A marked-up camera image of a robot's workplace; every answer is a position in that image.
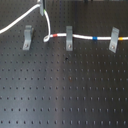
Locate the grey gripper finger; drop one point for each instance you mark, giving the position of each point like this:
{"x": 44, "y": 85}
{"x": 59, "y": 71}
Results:
{"x": 42, "y": 4}

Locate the left grey cable clip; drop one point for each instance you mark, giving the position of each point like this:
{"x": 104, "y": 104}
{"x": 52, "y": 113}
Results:
{"x": 28, "y": 33}

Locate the grey cable clip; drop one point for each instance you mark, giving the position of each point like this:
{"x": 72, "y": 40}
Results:
{"x": 28, "y": 33}
{"x": 69, "y": 38}
{"x": 114, "y": 39}

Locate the middle grey cable clip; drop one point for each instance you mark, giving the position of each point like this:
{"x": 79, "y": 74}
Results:
{"x": 69, "y": 38}

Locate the right grey cable clip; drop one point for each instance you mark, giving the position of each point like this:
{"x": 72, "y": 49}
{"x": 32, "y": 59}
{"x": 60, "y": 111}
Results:
{"x": 114, "y": 39}

